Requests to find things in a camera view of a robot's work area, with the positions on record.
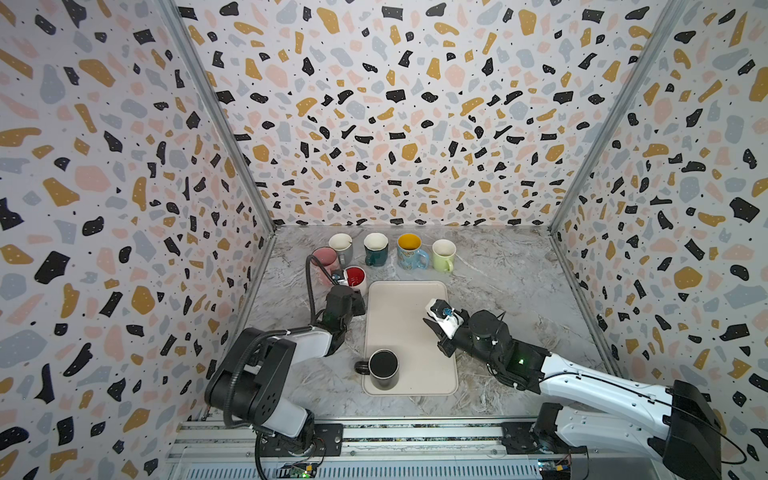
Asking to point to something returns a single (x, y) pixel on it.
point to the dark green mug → (376, 249)
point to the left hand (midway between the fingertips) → (356, 287)
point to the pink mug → (328, 257)
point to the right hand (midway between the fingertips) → (425, 312)
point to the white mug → (355, 277)
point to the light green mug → (443, 251)
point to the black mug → (382, 368)
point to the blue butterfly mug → (409, 252)
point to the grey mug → (341, 243)
